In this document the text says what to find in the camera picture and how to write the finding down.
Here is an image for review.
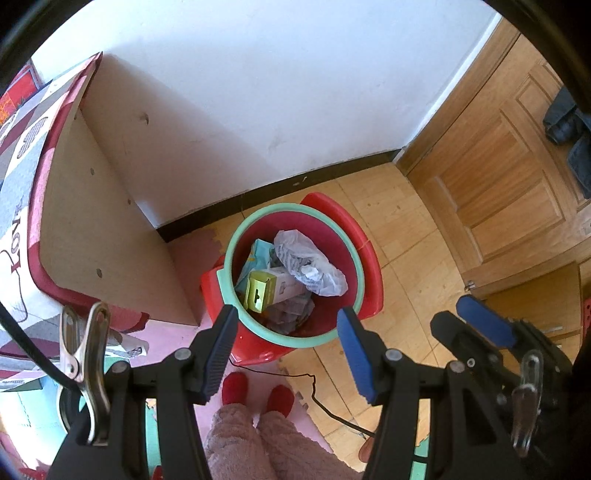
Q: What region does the printed white plastic bag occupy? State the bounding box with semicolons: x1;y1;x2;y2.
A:
104;332;151;361

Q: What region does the clear plastic bag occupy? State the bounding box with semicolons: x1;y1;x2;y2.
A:
273;229;349;297

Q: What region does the teal plastic packet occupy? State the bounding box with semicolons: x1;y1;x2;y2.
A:
236;239;278;289

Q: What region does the red floral printed cloth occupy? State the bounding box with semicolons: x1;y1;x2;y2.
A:
0;62;42;125

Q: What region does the red plastic basin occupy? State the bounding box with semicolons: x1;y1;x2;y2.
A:
201;191;385;365

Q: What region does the flat grey box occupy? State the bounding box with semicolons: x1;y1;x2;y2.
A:
0;368;42;393

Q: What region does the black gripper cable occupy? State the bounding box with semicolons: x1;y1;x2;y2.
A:
0;302;86;398

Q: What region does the thin black floor cable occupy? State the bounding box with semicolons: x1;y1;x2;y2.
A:
233;362;377;437

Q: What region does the red fuzzy slipper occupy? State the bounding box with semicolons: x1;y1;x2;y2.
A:
221;371;251;418
266;384;296;418

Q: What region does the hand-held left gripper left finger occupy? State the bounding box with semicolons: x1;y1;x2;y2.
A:
104;304;239;480

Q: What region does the wooden door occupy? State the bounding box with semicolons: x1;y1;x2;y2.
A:
397;18;591;291

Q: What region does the green foam floor mat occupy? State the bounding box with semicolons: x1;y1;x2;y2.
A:
409;436;432;480
143;399;160;480

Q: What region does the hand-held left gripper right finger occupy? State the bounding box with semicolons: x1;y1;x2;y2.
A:
336;306;525;480

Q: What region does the person's right leg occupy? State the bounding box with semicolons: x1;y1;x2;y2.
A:
256;410;365;480

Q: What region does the dark hanging garment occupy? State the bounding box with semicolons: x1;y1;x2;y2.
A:
542;85;591;199

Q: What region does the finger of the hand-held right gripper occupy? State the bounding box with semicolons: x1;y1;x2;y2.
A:
429;310;504;374
456;295;561;354

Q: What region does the white and green carton box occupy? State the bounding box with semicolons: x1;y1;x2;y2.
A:
244;267;309;315

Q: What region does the clear packet with white label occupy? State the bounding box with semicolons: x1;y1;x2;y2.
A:
267;293;315;334

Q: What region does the blue foam floor mat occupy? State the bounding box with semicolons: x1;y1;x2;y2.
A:
0;388;65;437

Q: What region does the checked heart blanket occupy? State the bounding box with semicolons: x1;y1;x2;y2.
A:
0;51;151;370

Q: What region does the wooden cabinet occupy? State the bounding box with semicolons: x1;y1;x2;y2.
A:
462;261;585;352

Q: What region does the metal spring clip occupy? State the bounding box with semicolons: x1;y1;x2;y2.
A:
510;349;544;457
59;301;112;446

